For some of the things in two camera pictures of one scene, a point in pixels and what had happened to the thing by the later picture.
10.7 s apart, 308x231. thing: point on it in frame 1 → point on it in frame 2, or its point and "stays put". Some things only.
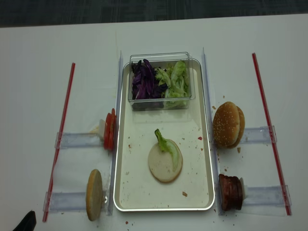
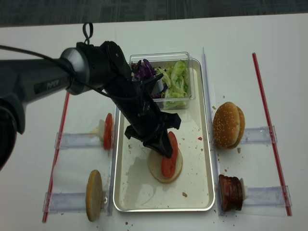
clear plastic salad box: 161,81 stays put
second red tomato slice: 108,132 stays put
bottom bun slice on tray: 160,164 stays put
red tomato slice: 111,128 → 169,164
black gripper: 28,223 → 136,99
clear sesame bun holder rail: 258,134 stays put
